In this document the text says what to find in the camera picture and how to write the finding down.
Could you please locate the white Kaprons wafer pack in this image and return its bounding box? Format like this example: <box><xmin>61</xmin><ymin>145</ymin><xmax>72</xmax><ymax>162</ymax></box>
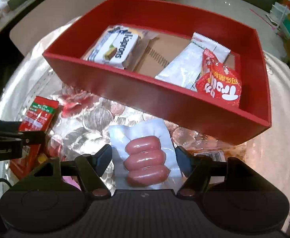
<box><xmin>82</xmin><ymin>25</ymin><xmax>141</xmax><ymax>69</ymax></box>

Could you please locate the yellow cake packet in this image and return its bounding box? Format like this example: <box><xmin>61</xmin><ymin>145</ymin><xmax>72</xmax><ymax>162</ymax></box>
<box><xmin>82</xmin><ymin>24</ymin><xmax>161</xmax><ymax>71</ymax></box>

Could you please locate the sausage vacuum pack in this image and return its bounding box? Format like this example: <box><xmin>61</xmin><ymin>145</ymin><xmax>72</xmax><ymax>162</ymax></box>
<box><xmin>109</xmin><ymin>118</ymin><xmax>183</xmax><ymax>192</ymax></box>

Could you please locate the red Trolli candy bag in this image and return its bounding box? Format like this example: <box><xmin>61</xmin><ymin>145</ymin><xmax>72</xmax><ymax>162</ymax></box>
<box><xmin>195</xmin><ymin>48</ymin><xmax>242</xmax><ymax>107</ymax></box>

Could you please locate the red jujube snack packet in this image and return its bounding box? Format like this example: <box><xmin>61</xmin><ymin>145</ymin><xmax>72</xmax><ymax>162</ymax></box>
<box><xmin>10</xmin><ymin>96</ymin><xmax>59</xmax><ymax>179</ymax></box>

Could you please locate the red cardboard box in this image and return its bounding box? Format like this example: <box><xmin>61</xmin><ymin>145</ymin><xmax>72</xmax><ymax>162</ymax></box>
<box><xmin>42</xmin><ymin>0</ymin><xmax>273</xmax><ymax>146</ymax></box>

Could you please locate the orange Korean snack bag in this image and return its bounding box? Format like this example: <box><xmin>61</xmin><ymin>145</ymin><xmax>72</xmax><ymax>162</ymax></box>
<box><xmin>184</xmin><ymin>142</ymin><xmax>245</xmax><ymax>162</ymax></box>

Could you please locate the white green snack packet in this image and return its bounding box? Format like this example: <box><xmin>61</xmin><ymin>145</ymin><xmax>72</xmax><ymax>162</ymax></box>
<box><xmin>155</xmin><ymin>32</ymin><xmax>230</xmax><ymax>89</ymax></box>

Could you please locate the floral pink tablecloth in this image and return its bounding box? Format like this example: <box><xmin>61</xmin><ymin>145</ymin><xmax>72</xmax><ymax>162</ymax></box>
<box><xmin>0</xmin><ymin>23</ymin><xmax>290</xmax><ymax>227</ymax></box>

